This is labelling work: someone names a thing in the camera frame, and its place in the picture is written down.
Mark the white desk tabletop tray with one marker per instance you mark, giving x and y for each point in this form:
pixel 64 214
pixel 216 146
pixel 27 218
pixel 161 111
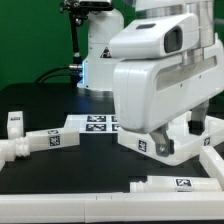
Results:
pixel 186 145

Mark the white obstacle wall left piece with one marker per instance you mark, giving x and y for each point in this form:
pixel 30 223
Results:
pixel 7 152

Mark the white right fence bar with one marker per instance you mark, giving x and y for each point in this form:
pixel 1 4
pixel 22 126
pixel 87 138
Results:
pixel 212 163

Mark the white fence bar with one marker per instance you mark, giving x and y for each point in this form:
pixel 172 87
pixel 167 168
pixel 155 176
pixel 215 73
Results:
pixel 111 207
pixel 212 163

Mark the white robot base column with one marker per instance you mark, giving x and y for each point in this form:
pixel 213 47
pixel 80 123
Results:
pixel 98 66

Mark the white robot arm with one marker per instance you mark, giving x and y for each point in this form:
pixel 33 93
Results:
pixel 166 28

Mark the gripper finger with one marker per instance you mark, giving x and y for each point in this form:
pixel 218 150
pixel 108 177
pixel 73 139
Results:
pixel 197 122
pixel 164 145

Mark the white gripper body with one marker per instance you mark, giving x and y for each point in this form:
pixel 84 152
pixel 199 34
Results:
pixel 150 93

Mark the white marker sheet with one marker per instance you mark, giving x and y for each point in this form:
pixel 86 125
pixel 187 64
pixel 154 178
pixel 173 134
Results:
pixel 90 123

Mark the white front fence bar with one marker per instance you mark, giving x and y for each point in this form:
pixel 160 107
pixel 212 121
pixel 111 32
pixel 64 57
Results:
pixel 111 207

